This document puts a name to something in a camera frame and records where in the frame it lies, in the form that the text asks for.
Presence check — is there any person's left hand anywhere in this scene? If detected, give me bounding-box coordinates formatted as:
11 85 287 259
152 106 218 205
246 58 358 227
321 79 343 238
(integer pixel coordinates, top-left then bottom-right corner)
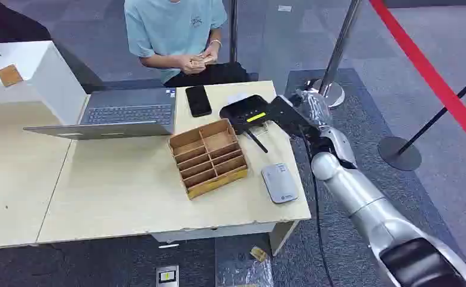
199 44 221 66

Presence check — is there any person's right hand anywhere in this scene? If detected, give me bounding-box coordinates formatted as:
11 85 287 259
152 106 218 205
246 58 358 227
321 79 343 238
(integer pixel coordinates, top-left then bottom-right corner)
176 53 208 75

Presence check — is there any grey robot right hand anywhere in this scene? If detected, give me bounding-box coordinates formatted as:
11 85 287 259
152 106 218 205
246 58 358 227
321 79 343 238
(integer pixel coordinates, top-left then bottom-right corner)
270 90 334 138

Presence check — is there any dark vertical pole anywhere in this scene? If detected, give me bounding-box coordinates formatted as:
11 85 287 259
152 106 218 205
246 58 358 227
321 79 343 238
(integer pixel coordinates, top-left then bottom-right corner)
229 0 239 64

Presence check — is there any black smartphone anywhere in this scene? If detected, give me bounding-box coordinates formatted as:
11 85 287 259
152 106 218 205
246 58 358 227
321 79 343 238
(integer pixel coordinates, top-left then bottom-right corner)
184 85 213 118

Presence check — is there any person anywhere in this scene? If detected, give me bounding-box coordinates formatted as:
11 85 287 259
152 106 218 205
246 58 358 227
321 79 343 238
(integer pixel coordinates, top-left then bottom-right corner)
123 0 259 88

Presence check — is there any black reader antenna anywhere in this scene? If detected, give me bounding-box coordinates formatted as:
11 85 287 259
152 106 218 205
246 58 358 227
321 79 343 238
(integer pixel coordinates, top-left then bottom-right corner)
243 129 270 154

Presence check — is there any black card reader device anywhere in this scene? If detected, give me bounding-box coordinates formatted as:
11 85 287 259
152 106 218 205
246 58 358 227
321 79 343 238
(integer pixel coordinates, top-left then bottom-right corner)
219 94 282 136

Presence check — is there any grey flat rounded device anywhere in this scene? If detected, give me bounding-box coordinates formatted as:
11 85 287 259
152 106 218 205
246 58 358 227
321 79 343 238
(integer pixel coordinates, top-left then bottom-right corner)
260 163 300 204

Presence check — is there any grey open laptop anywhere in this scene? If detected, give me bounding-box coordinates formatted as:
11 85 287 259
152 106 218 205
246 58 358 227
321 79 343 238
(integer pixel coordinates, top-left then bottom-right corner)
23 87 177 141

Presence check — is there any wooden compartment card box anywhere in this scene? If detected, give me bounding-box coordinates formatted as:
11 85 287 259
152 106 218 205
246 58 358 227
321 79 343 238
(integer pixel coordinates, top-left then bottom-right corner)
167 118 249 200

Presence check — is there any pale desk leg panel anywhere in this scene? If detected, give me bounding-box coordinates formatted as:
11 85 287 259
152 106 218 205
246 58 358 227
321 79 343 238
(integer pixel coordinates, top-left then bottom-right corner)
269 220 300 257

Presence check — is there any red barrier belt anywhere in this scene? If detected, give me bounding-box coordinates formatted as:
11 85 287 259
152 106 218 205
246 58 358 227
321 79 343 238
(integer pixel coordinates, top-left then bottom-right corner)
368 0 466 157

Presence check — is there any white cabinet box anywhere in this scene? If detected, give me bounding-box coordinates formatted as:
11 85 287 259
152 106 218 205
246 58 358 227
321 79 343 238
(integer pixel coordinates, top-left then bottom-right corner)
0 40 88 126

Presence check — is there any small card on floor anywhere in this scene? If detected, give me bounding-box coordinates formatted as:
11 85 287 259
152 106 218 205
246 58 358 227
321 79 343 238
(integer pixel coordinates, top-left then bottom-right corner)
250 246 270 263

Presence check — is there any clear plastic bag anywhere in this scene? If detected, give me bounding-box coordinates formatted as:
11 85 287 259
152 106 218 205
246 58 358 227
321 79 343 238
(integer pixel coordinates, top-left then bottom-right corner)
216 257 276 287

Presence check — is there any brown square coaster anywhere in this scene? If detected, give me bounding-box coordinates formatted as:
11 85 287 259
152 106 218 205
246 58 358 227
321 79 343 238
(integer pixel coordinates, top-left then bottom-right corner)
0 64 24 88

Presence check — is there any metal floor socket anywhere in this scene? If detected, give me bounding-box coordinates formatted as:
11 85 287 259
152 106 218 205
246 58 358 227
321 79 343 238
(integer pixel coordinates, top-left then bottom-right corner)
156 265 180 287

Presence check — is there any chrome stanchion post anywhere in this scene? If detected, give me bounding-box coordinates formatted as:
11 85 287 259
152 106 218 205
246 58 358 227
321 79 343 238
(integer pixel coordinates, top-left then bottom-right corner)
305 0 364 109

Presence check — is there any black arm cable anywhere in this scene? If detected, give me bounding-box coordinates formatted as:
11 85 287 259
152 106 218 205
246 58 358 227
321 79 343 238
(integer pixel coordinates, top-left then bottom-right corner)
298 129 336 287

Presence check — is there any black stanchion post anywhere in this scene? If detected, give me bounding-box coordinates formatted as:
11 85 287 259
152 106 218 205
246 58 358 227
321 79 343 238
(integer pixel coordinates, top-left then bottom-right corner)
377 66 466 172

